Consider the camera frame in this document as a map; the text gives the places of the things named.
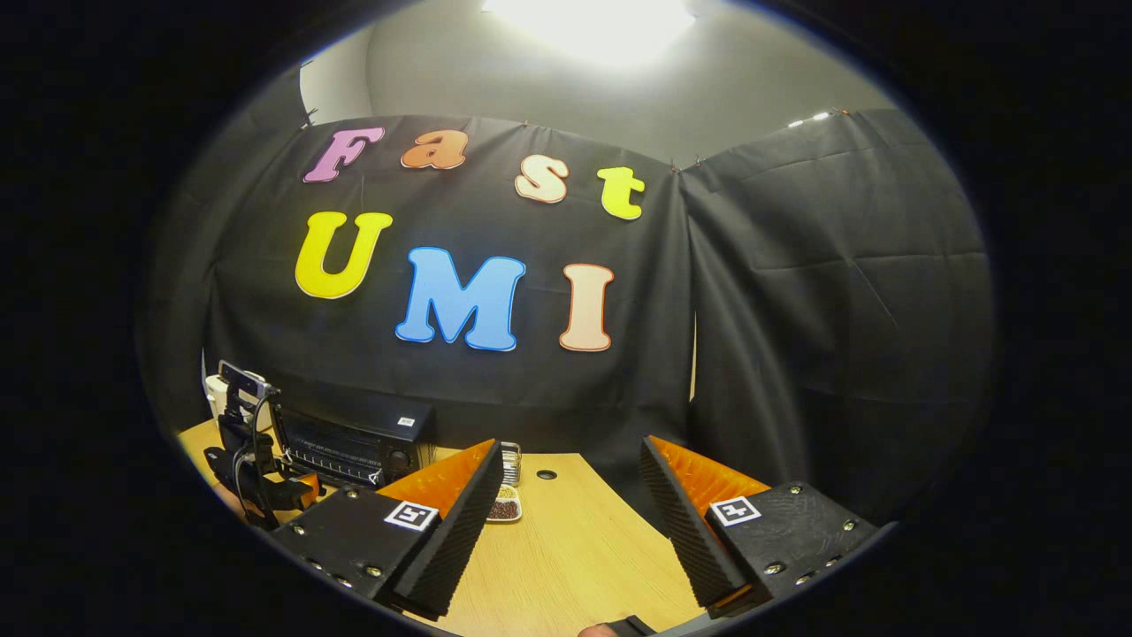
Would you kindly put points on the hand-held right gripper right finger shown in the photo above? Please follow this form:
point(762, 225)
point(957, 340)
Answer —
point(690, 540)

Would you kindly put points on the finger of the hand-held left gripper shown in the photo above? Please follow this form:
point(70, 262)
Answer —
point(301, 491)

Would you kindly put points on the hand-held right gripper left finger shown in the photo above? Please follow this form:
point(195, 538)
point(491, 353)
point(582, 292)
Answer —
point(451, 540)

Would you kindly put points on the black electric oven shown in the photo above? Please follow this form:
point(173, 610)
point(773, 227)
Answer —
point(354, 442)

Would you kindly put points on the white divided dish of beans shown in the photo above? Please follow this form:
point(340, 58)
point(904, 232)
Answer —
point(504, 509)

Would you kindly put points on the white toaster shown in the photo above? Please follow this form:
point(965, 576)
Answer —
point(215, 389)

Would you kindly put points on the black backdrop cloth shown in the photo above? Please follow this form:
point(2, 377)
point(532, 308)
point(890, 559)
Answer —
point(796, 310)

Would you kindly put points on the large ceiling light panel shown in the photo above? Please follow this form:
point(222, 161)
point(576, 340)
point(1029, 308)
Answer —
point(592, 31)

